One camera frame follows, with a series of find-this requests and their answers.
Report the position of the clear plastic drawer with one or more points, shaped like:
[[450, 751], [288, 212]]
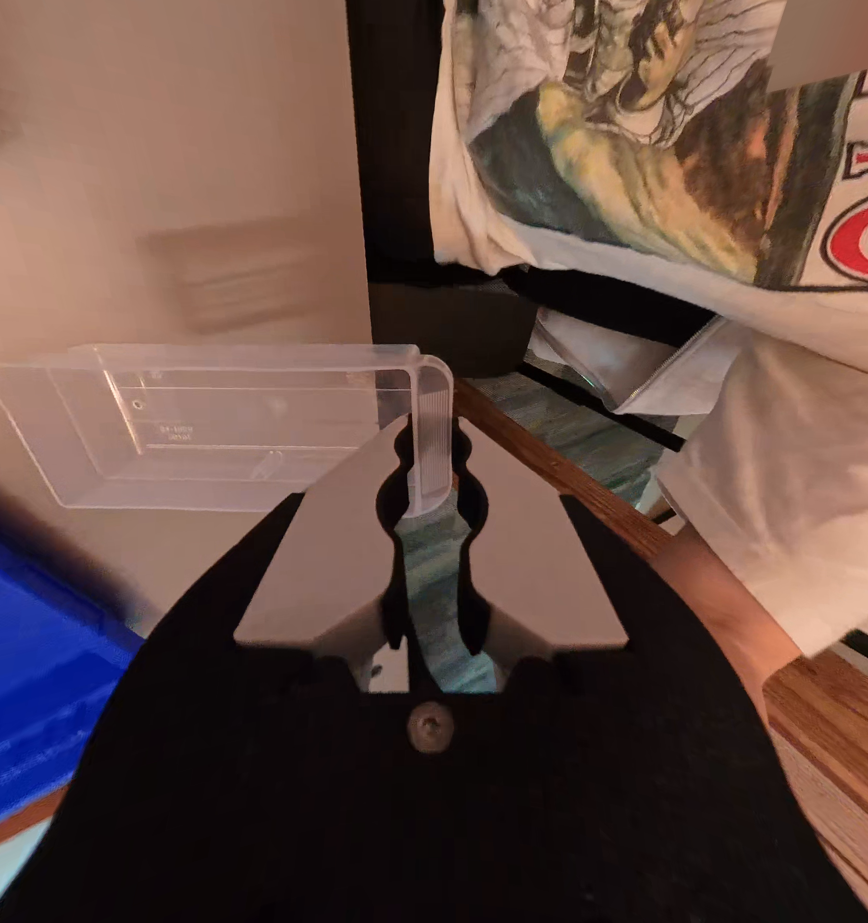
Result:
[[189, 432]]

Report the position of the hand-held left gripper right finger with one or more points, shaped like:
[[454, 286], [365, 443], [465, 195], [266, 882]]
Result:
[[542, 577]]

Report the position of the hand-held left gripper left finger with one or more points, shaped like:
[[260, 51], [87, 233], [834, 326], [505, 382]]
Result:
[[318, 577]]

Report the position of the blue plastic bin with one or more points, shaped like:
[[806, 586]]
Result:
[[30, 685]]

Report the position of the person's printed white t-shirt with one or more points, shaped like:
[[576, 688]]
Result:
[[621, 245]]

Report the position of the white zippered garment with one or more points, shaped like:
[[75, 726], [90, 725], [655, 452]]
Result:
[[592, 353]]

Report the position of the grey desk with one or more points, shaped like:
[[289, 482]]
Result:
[[153, 108]]

